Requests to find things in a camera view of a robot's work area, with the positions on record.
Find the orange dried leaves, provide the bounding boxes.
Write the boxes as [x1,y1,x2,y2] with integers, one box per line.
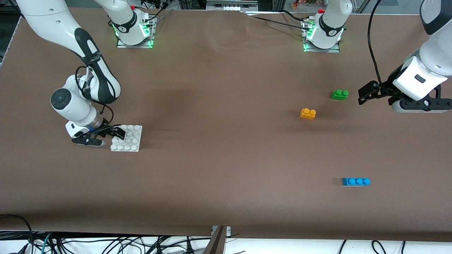
[292,0,318,10]

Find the metal table bracket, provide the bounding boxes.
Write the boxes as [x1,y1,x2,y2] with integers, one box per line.
[203,226,232,254]

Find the white power strip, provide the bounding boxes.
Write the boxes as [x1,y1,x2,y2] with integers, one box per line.
[206,0,259,12]

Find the brown table cover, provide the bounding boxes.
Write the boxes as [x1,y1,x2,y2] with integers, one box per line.
[0,6,452,242]

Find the blue toy block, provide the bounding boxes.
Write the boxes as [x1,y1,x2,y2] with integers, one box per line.
[342,177,371,187]

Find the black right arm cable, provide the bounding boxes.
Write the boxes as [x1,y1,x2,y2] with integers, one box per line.
[75,65,114,125]

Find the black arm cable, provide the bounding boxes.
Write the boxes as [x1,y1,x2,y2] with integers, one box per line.
[367,0,383,85]
[75,65,114,125]

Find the white studded base plate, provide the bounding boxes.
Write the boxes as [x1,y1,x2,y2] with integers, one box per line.
[111,124,143,152]

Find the teal cable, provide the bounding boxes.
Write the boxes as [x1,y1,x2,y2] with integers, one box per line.
[34,232,53,254]

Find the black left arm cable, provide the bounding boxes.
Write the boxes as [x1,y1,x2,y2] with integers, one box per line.
[367,0,383,85]

